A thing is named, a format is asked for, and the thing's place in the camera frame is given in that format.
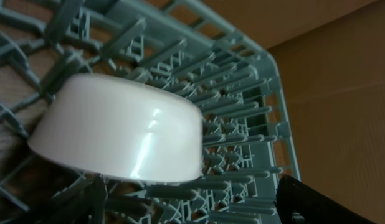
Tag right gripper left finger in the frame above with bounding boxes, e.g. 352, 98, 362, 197
9, 175, 107, 224

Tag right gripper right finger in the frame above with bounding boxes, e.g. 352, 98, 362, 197
275, 175, 374, 224

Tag grey round bowl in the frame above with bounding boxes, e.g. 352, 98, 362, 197
27, 74, 203, 183

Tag grey plastic dish rack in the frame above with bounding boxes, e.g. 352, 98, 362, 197
0, 1, 300, 223

